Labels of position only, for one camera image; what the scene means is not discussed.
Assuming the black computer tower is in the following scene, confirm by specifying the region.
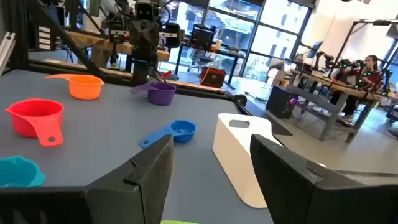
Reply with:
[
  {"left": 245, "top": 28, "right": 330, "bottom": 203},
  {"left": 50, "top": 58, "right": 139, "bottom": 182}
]
[{"left": 266, "top": 85, "right": 298, "bottom": 119}]

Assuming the wooden workbench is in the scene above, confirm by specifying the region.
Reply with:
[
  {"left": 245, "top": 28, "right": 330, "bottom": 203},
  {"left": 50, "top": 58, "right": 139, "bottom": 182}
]
[{"left": 67, "top": 30, "right": 170, "bottom": 62}]

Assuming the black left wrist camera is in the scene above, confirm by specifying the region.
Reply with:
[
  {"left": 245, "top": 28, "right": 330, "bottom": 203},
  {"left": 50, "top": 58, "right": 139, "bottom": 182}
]
[{"left": 135, "top": 1, "right": 156, "bottom": 21}]

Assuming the white plastic basket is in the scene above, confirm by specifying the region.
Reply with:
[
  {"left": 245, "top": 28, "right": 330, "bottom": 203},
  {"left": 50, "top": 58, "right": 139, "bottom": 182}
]
[{"left": 212, "top": 113, "right": 282, "bottom": 209}]

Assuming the orange measuring cup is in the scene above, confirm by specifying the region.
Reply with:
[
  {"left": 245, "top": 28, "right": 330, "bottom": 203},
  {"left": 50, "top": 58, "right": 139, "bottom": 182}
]
[{"left": 44, "top": 73, "right": 105, "bottom": 101}]

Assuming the silver aluminium extrusion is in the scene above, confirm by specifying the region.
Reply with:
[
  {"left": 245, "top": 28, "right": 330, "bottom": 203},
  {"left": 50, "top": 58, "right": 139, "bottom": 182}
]
[{"left": 0, "top": 30, "right": 16, "bottom": 75}]

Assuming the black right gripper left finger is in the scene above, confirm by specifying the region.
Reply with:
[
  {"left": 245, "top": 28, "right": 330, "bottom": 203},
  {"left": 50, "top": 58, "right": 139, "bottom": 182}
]
[{"left": 85, "top": 134, "right": 175, "bottom": 224}]

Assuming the person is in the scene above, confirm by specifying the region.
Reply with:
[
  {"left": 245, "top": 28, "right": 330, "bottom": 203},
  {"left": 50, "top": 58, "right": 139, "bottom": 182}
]
[{"left": 329, "top": 54, "right": 383, "bottom": 125}]

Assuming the wooden table with grey legs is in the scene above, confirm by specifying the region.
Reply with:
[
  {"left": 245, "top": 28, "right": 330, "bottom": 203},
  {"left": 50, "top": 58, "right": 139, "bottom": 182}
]
[{"left": 289, "top": 68, "right": 383, "bottom": 144}]

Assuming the blue measuring cup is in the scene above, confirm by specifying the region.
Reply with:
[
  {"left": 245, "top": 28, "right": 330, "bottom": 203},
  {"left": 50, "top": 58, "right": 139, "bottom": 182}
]
[{"left": 139, "top": 119, "right": 198, "bottom": 149}]

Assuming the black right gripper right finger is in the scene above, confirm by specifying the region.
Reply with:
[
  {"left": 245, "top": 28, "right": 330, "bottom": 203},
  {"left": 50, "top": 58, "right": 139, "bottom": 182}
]
[{"left": 249, "top": 133, "right": 327, "bottom": 224}]

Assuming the black rig frame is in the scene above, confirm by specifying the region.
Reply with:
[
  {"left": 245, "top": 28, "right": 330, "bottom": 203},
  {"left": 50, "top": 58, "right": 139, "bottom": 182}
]
[{"left": 332, "top": 18, "right": 398, "bottom": 94}]

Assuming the red measuring cup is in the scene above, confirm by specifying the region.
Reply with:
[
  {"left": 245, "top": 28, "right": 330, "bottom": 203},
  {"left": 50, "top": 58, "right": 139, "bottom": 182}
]
[{"left": 4, "top": 98, "right": 65, "bottom": 147}]

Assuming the red case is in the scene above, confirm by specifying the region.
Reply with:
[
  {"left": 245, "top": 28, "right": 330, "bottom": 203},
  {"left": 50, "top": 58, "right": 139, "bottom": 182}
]
[{"left": 200, "top": 67, "right": 227, "bottom": 89}]

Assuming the teal measuring cup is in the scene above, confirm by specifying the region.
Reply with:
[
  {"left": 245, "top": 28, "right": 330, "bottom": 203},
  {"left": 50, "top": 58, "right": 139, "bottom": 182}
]
[{"left": 0, "top": 155, "right": 47, "bottom": 189}]

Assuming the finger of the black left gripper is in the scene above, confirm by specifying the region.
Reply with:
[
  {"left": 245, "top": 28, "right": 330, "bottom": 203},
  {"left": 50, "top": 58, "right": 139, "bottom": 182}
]
[
  {"left": 144, "top": 20, "right": 160, "bottom": 62},
  {"left": 128, "top": 20, "right": 146, "bottom": 62}
]

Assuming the computer monitor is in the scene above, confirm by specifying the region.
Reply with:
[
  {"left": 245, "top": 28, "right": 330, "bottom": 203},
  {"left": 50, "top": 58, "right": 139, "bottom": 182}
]
[{"left": 306, "top": 40, "right": 324, "bottom": 60}]

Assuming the black desk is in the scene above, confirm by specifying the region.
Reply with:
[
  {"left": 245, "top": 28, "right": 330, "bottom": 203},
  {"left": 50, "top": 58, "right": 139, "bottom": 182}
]
[{"left": 174, "top": 42, "right": 246, "bottom": 90}]

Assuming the black table frame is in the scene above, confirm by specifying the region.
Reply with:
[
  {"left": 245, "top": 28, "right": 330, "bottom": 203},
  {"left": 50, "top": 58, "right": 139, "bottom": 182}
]
[{"left": 0, "top": 0, "right": 249, "bottom": 116}]

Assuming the purple measuring cup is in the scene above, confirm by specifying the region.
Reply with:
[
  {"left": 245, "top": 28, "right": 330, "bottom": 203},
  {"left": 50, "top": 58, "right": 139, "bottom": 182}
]
[{"left": 129, "top": 82, "right": 177, "bottom": 106}]

